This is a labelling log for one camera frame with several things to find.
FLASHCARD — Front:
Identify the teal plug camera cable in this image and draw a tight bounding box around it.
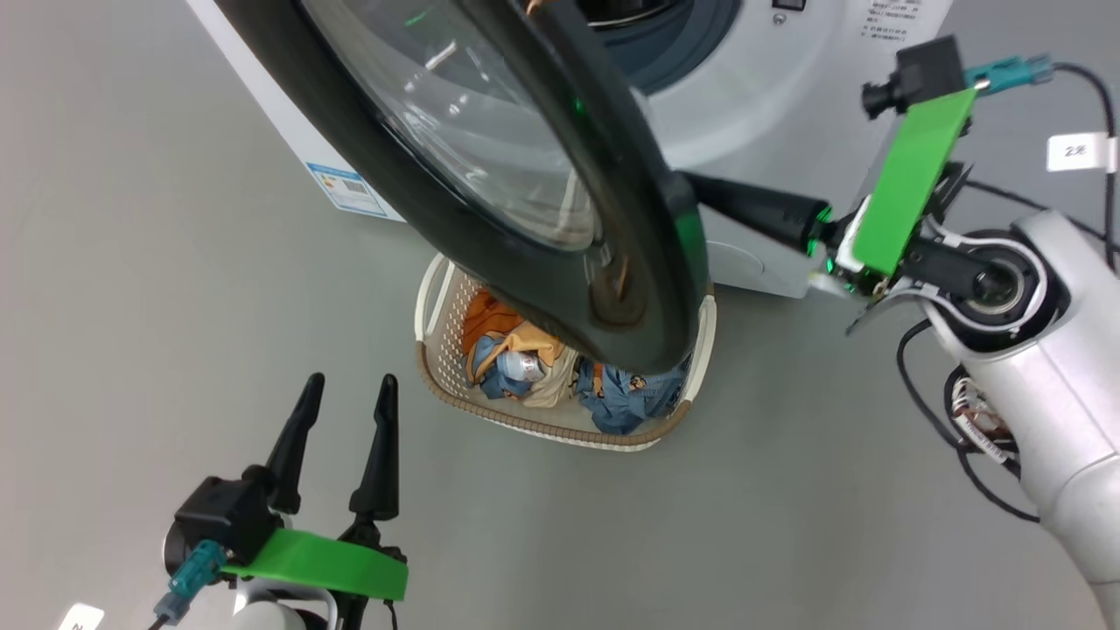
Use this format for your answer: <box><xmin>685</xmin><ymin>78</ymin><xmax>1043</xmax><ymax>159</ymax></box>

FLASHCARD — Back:
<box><xmin>149</xmin><ymin>538</ymin><xmax>227</xmax><ymax>630</ymax></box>
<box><xmin>965</xmin><ymin>54</ymin><xmax>1120</xmax><ymax>272</ymax></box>

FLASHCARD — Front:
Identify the black round glass washer door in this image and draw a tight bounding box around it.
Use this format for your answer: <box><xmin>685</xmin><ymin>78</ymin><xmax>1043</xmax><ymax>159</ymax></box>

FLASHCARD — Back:
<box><xmin>214</xmin><ymin>0</ymin><xmax>711</xmax><ymax>373</ymax></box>

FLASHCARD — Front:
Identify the blue bear-print garment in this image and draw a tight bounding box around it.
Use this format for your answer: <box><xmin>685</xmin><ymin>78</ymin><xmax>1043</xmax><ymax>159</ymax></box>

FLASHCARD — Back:
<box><xmin>573</xmin><ymin>354</ymin><xmax>692</xmax><ymax>436</ymax></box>

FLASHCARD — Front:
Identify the white front-load washing machine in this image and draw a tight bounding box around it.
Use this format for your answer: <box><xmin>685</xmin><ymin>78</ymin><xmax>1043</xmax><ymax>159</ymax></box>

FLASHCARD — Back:
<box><xmin>186</xmin><ymin>0</ymin><xmax>955</xmax><ymax>300</ymax></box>

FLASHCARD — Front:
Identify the blue energy label sticker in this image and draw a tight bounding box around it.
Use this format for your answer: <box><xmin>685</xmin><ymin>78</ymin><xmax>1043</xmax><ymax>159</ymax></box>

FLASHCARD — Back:
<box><xmin>306</xmin><ymin>162</ymin><xmax>388</xmax><ymax>220</ymax></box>

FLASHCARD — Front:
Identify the grey rubber door gasket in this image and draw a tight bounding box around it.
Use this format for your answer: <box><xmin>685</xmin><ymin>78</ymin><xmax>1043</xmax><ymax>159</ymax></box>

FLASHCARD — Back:
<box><xmin>604</xmin><ymin>0</ymin><xmax>745</xmax><ymax>95</ymax></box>

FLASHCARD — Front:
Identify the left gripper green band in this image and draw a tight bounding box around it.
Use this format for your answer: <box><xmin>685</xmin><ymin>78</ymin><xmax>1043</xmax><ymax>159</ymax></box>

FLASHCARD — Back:
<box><xmin>220</xmin><ymin>373</ymin><xmax>410</xmax><ymax>630</ymax></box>

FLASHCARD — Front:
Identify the orange garment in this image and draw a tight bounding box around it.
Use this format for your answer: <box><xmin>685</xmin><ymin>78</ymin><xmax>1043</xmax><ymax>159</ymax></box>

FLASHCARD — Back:
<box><xmin>461</xmin><ymin>291</ymin><xmax>528</xmax><ymax>357</ymax></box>

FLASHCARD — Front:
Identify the cream perforated laundry basket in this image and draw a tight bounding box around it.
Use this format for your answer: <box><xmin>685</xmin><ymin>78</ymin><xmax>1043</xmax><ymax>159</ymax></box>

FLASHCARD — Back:
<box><xmin>414</xmin><ymin>252</ymin><xmax>718</xmax><ymax>453</ymax></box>

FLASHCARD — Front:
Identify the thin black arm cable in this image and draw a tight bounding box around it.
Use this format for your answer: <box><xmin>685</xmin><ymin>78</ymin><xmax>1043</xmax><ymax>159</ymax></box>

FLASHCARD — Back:
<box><xmin>897</xmin><ymin>319</ymin><xmax>1042</xmax><ymax>526</ymax></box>

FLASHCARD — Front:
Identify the white wire bundle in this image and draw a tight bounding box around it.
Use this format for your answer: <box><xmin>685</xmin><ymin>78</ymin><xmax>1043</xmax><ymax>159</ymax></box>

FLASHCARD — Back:
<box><xmin>949</xmin><ymin>367</ymin><xmax>1020</xmax><ymax>465</ymax></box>

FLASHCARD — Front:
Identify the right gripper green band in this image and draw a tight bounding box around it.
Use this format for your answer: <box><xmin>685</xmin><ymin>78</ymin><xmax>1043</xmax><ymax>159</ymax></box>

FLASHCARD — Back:
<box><xmin>682</xmin><ymin>87</ymin><xmax>981</xmax><ymax>303</ymax></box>

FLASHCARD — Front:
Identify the beige and blue garment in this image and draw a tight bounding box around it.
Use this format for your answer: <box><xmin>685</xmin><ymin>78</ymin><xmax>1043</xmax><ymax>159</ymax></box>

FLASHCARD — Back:
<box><xmin>464</xmin><ymin>322</ymin><xmax>583</xmax><ymax>410</ymax></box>

